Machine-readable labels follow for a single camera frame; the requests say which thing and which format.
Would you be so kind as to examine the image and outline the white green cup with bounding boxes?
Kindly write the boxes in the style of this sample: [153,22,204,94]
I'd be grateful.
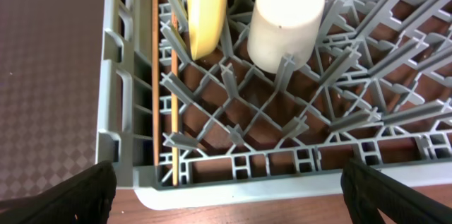
[247,0,325,73]

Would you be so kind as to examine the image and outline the yellow plate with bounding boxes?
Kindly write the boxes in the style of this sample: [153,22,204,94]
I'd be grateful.
[187,0,227,60]

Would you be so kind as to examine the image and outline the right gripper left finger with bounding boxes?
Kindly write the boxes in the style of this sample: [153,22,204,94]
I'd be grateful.
[1,160,117,224]

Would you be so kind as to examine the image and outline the grey dishwasher rack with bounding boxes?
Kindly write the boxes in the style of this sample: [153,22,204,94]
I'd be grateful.
[95,0,451,209]

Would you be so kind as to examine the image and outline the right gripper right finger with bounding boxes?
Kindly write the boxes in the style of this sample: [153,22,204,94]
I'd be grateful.
[340,160,451,224]

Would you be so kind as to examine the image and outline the wooden chopstick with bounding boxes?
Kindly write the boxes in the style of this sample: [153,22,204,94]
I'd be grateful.
[152,0,160,166]
[171,13,179,187]

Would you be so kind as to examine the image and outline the brown serving tray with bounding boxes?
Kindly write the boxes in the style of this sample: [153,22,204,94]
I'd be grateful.
[1,0,104,200]

